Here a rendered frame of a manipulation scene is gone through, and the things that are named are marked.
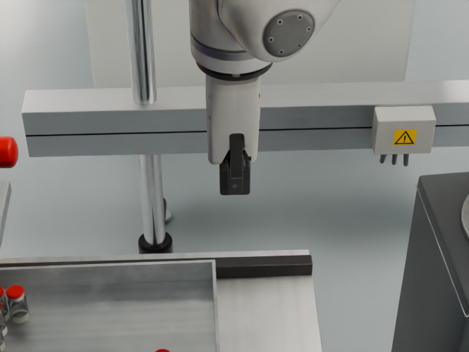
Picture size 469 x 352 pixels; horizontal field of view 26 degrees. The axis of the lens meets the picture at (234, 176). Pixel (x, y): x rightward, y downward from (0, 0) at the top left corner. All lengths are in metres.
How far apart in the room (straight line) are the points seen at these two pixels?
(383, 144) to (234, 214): 0.65
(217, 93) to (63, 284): 0.42
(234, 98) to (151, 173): 1.27
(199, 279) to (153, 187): 0.98
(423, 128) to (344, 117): 0.16
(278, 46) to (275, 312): 0.47
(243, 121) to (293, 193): 1.74
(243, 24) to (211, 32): 0.09
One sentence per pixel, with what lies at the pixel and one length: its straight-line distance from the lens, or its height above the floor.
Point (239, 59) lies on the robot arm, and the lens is 0.93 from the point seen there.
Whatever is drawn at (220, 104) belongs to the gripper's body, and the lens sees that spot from 0.95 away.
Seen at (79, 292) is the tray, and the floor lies 0.88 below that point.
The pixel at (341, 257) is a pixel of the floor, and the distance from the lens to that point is 2.54.
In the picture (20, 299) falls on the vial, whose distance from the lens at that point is 1.22.
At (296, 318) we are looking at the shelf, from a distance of 1.23.
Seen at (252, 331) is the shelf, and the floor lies 0.88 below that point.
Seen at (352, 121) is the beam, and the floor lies 0.51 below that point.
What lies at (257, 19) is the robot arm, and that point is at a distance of 0.83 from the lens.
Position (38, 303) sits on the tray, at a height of 0.88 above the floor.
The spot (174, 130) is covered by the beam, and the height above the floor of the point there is 0.49.
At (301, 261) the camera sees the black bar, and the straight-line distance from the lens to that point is 1.26.
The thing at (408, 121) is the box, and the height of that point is 0.54.
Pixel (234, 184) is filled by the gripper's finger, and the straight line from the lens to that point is 1.06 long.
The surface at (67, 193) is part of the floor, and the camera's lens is 2.73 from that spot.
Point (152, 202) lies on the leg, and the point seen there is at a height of 0.28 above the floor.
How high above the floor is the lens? 1.81
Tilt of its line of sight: 41 degrees down
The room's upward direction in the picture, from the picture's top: straight up
